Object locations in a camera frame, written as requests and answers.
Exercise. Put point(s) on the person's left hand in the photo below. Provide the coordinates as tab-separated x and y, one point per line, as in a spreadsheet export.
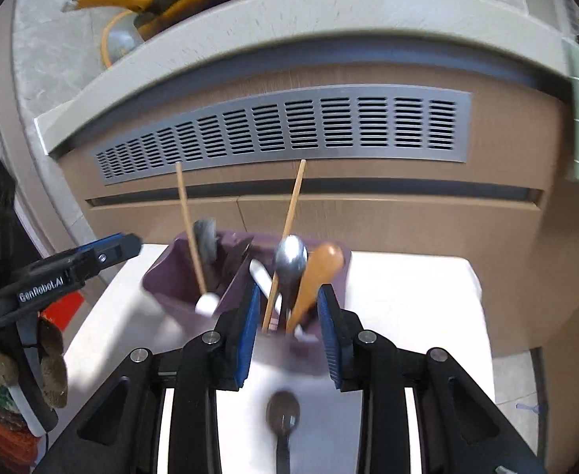
52	370

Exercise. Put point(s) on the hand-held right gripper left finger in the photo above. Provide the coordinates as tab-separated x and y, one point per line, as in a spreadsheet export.
249	340

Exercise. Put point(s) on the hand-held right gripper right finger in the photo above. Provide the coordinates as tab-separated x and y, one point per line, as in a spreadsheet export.
330	343

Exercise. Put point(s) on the spoon with white ball end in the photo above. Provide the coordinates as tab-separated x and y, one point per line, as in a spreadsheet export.
206	304

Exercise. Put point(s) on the dark brown spoon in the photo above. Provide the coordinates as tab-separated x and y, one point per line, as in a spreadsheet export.
283	412

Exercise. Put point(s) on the wooden spoon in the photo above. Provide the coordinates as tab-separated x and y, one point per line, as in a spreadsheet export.
324	261

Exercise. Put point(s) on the red plastic item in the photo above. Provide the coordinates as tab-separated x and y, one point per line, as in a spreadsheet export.
67	306

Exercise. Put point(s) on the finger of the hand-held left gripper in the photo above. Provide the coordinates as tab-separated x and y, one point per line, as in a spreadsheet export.
72	269

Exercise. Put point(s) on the metal spoon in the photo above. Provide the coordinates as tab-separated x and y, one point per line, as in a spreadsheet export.
290	256

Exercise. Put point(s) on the wooden chopstick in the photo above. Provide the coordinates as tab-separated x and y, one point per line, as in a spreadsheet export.
292	207
190	229

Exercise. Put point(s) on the white plastic utensil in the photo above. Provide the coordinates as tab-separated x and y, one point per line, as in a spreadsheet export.
260	272

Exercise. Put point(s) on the glass lid with yellow rim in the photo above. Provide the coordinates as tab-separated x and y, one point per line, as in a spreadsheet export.
119	42

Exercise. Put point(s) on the purple utensil holder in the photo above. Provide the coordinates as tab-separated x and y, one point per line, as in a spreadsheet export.
181	281

